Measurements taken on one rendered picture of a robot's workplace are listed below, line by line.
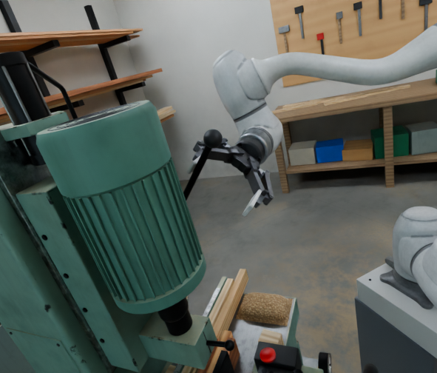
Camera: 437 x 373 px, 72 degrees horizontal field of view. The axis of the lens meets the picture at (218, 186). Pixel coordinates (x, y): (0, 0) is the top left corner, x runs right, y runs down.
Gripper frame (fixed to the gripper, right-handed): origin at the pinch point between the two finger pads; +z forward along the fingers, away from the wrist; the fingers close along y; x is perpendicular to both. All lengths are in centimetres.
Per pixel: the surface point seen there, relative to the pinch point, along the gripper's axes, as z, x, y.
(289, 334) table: -2.1, -24.0, -34.4
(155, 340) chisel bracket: 17.4, -27.4, -8.0
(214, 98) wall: -314, -115, 83
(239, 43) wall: -314, -45, 89
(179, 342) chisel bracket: 17.2, -22.8, -11.5
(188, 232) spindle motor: 13.1, -2.0, -0.5
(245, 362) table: 7.5, -29.6, -28.4
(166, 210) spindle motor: 16.4, 2.1, 4.1
